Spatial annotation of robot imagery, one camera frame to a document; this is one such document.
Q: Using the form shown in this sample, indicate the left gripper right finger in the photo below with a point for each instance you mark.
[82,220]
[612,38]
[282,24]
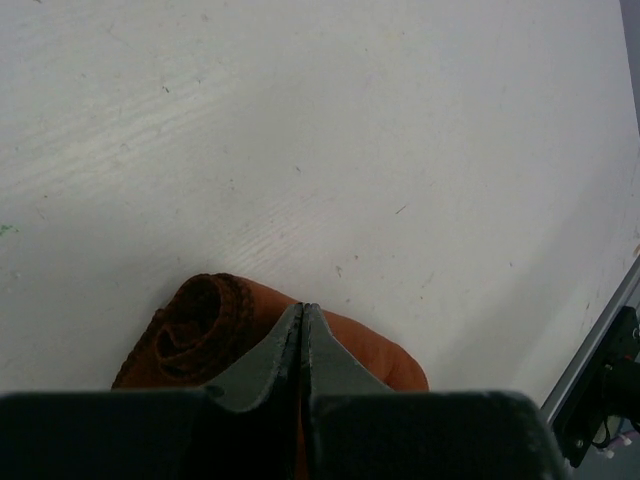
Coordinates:
[328,368]

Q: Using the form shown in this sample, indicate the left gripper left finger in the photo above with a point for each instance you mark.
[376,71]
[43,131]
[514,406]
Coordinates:
[267,375]

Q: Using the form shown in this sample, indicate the brown towel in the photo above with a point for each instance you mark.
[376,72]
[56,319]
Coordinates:
[213,319]

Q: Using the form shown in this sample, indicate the aluminium mounting rail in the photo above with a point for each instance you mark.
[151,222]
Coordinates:
[626,295]

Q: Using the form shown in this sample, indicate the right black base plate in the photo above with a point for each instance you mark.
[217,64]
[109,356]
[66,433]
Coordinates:
[608,387]

